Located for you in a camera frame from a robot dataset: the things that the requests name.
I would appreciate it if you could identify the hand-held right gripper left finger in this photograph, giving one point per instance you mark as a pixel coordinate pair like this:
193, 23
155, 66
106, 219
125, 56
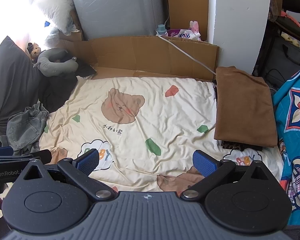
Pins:
88, 161

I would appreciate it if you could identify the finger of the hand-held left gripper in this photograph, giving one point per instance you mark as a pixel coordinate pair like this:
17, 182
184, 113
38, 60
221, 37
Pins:
40, 155
1, 151

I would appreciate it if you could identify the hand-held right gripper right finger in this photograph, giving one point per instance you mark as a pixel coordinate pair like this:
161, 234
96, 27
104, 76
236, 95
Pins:
203, 163

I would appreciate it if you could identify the blue denim pants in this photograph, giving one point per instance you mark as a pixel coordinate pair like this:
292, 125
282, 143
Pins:
25, 127

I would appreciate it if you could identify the brown folded cloth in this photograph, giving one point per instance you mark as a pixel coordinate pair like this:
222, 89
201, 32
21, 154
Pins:
242, 105

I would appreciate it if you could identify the dark grey pillow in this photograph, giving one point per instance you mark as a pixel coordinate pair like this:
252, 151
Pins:
10, 80

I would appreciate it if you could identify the cream bear-print blanket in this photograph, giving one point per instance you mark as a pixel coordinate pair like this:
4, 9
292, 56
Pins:
152, 110

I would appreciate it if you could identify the grey neck pillow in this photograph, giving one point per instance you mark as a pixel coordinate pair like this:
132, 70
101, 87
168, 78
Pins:
50, 66

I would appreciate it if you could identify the black cloth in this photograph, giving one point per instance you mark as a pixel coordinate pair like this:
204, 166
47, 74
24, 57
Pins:
86, 70

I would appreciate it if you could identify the blue patterned cloth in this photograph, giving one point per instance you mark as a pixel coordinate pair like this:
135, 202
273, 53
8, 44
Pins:
297, 135

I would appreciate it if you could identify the small teddy bear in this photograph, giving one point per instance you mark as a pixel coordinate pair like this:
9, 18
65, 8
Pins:
35, 51

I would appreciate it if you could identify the flat cardboard sheet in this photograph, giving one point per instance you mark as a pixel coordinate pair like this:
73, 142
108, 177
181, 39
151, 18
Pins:
140, 52

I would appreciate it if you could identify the white purple detergent pouch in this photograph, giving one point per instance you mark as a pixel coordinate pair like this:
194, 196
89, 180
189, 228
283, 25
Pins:
183, 33

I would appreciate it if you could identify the grey laptop bag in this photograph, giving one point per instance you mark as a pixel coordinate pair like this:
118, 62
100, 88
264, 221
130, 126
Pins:
282, 57

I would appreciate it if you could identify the pink bunny bottle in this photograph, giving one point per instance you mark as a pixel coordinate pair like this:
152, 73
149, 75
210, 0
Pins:
194, 26

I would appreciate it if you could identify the pale yellow slipper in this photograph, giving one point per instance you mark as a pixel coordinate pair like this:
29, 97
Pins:
290, 39

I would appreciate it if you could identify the grey plastic-wrapped mattress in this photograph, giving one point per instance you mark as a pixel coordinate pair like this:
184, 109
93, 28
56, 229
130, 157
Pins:
115, 7

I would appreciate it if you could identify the red cloth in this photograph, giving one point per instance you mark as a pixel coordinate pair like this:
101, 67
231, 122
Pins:
291, 17

